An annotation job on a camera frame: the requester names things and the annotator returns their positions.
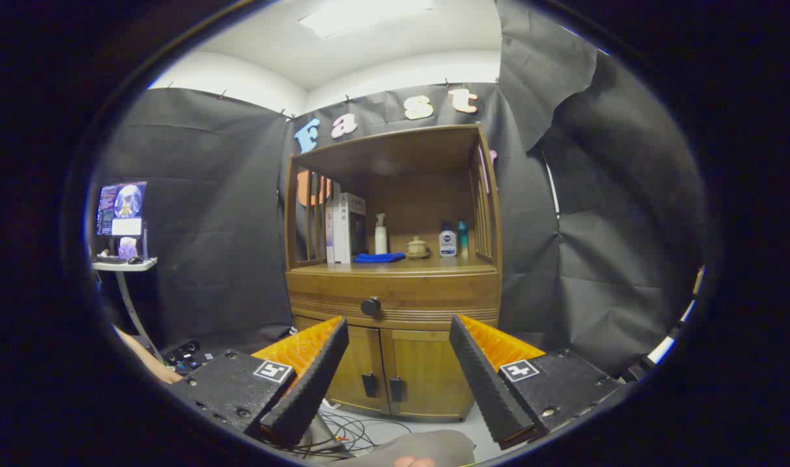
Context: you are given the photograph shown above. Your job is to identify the black control box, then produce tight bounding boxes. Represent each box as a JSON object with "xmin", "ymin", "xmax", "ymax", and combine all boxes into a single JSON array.
[{"xmin": 163, "ymin": 340, "xmax": 214, "ymax": 376}]

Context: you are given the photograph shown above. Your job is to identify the black floor cables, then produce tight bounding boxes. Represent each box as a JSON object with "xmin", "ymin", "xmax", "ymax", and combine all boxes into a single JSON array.
[{"xmin": 265, "ymin": 399, "xmax": 412, "ymax": 458}]

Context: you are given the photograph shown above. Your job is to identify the white boxed book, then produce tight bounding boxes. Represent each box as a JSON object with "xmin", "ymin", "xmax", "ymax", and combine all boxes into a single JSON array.
[{"xmin": 333, "ymin": 192, "xmax": 368, "ymax": 265}]

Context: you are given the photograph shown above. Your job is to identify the person's grey clothing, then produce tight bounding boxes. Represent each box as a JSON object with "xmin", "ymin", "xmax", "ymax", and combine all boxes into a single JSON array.
[{"xmin": 333, "ymin": 429, "xmax": 477, "ymax": 467}]

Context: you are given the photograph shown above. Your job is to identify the wooden drawer with black knob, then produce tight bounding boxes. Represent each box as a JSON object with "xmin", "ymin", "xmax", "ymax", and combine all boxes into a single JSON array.
[{"xmin": 286, "ymin": 271, "xmax": 501, "ymax": 325}]

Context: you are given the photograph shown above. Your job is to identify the wooden countertop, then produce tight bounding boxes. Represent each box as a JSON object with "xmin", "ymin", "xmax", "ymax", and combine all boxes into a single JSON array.
[{"xmin": 290, "ymin": 254, "xmax": 499, "ymax": 276}]

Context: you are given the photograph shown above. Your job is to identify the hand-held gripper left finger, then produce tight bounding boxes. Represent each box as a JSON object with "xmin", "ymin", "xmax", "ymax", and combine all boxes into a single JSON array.
[{"xmin": 168, "ymin": 316, "xmax": 350, "ymax": 448}]

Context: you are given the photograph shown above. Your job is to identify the black backdrop cloth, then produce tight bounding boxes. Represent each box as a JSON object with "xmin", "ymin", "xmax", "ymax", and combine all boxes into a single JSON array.
[{"xmin": 90, "ymin": 0, "xmax": 710, "ymax": 377}]

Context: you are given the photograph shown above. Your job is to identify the computer monitor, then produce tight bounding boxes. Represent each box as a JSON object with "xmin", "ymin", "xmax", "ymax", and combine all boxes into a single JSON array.
[{"xmin": 96, "ymin": 181, "xmax": 148, "ymax": 237}]

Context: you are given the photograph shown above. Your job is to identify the tan wooden slats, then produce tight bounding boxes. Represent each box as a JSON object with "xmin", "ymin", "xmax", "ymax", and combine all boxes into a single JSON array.
[{"xmin": 114, "ymin": 326, "xmax": 183, "ymax": 385}]

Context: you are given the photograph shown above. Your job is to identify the white stand frame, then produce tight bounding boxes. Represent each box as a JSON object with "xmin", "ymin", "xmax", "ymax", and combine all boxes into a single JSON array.
[{"xmin": 622, "ymin": 266, "xmax": 706, "ymax": 383}]

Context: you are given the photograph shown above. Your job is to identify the wooden cabinet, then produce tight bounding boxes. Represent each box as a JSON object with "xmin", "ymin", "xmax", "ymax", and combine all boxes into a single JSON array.
[{"xmin": 283, "ymin": 123, "xmax": 503, "ymax": 422}]

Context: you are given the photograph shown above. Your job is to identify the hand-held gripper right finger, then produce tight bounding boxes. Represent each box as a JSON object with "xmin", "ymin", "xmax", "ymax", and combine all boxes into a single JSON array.
[{"xmin": 449, "ymin": 314, "xmax": 623, "ymax": 449}]

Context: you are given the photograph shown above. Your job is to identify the wooden cabinet door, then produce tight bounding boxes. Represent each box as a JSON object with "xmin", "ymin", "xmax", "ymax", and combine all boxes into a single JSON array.
[
  {"xmin": 296, "ymin": 318, "xmax": 390, "ymax": 414},
  {"xmin": 381, "ymin": 328, "xmax": 477, "ymax": 421}
]

